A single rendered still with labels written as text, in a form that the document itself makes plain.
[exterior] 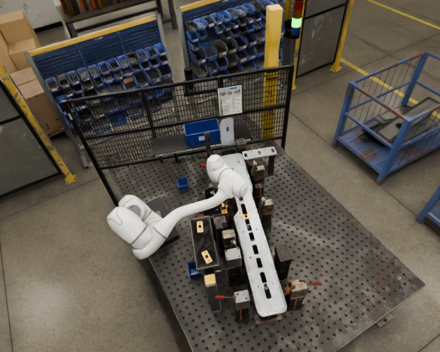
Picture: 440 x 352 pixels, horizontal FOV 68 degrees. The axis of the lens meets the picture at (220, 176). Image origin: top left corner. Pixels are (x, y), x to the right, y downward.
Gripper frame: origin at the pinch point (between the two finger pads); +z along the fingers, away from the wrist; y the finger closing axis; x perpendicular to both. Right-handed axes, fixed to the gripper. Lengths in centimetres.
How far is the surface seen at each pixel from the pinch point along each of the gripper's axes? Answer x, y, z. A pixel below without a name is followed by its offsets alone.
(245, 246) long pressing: -13.6, 10.1, 32.0
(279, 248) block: -19.9, 32.3, 30.9
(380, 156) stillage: 133, 187, 119
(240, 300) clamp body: -52, 2, 27
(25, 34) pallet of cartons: 415, -277, 10
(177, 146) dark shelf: 91, -34, 21
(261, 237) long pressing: -7.6, 22.3, 32.5
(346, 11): 346, 211, 33
